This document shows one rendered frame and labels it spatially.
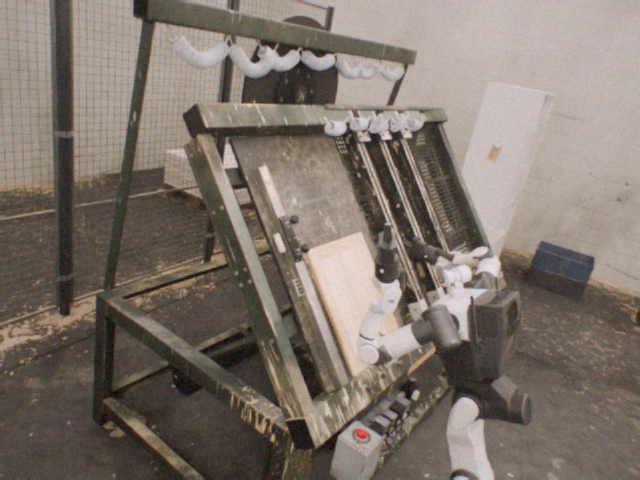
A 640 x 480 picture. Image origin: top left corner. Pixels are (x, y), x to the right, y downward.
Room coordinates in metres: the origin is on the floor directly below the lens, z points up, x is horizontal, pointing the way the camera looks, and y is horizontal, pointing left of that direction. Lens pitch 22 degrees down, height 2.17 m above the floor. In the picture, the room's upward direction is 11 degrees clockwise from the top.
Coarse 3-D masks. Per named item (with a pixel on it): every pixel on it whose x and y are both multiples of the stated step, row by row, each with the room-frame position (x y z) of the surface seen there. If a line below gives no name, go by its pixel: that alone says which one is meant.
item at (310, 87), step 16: (304, 16) 2.87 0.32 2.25; (256, 48) 2.61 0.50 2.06; (272, 48) 2.69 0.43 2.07; (288, 48) 2.79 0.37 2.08; (304, 48) 2.90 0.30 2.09; (304, 64) 2.92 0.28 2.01; (256, 80) 2.62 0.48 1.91; (272, 80) 2.72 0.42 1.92; (288, 80) 2.81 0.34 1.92; (304, 80) 2.92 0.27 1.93; (320, 80) 3.06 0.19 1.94; (336, 80) 3.20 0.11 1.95; (256, 96) 2.63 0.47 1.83; (272, 96) 2.73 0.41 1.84; (288, 96) 2.83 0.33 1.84; (304, 96) 2.89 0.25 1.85; (320, 96) 3.08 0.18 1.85
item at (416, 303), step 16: (352, 144) 2.64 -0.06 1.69; (352, 160) 2.63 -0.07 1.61; (368, 160) 2.63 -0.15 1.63; (368, 176) 2.56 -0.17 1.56; (368, 192) 2.55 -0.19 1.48; (384, 208) 2.52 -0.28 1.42; (384, 224) 2.48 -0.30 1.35; (400, 240) 2.48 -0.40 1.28; (400, 256) 2.41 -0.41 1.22; (416, 288) 2.38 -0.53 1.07; (416, 304) 2.33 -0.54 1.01; (416, 320) 2.31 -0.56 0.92
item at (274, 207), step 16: (256, 176) 2.00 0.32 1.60; (272, 208) 1.94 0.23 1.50; (288, 256) 1.88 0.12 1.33; (304, 272) 1.87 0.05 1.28; (304, 288) 1.82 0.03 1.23; (304, 304) 1.81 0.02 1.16; (320, 320) 1.79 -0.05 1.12; (320, 336) 1.75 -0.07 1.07; (336, 352) 1.75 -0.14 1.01; (336, 368) 1.71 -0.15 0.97; (336, 384) 1.69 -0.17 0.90
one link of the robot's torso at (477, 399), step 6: (462, 390) 1.69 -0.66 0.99; (468, 390) 1.68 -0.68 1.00; (456, 396) 1.69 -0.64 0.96; (462, 396) 1.66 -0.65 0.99; (468, 396) 1.64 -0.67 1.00; (474, 396) 1.65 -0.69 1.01; (480, 396) 1.64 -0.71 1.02; (456, 402) 1.66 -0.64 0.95; (474, 402) 1.63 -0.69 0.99; (480, 402) 1.63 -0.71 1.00; (486, 402) 1.62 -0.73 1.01; (480, 408) 1.62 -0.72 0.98; (480, 414) 1.61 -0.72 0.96; (486, 414) 1.61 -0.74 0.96; (474, 420) 1.62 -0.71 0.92; (486, 420) 1.63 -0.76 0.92
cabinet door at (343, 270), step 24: (336, 240) 2.17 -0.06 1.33; (360, 240) 2.30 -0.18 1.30; (312, 264) 1.96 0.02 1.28; (336, 264) 2.08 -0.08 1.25; (360, 264) 2.21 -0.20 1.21; (336, 288) 1.99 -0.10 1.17; (360, 288) 2.12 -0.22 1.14; (336, 312) 1.91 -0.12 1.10; (360, 312) 2.03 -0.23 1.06; (336, 336) 1.85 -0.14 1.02
